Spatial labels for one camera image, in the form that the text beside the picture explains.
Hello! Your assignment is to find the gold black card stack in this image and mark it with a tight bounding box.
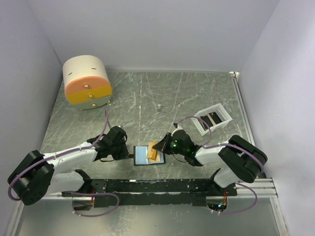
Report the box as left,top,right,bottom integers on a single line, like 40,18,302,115
200,112,222,128

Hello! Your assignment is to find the aluminium rail frame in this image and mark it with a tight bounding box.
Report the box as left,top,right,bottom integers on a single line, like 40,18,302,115
229,71,289,236

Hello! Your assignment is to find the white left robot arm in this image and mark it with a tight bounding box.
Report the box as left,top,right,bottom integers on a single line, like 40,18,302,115
7,126,129,206

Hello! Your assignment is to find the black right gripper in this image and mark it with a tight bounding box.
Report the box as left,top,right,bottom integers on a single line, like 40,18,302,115
153,132,186,156

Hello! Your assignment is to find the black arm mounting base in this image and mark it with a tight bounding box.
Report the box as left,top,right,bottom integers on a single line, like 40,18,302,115
61,178,238,209

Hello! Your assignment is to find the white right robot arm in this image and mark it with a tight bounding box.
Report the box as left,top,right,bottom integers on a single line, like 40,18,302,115
152,129,268,196

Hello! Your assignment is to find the gold VIP card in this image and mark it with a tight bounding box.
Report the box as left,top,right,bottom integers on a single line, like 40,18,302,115
146,142,158,162

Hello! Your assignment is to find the white card tray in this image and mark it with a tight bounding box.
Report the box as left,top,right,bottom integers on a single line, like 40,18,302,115
191,103,232,136

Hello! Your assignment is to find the black leather card holder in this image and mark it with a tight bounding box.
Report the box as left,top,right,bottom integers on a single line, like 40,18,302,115
133,146,166,166

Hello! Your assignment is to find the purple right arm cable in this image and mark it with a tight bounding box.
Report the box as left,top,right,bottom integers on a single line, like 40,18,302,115
173,117,265,215

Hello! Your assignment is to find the beige orange mini drawer cabinet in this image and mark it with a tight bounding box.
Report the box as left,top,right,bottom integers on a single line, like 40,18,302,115
63,55,112,110

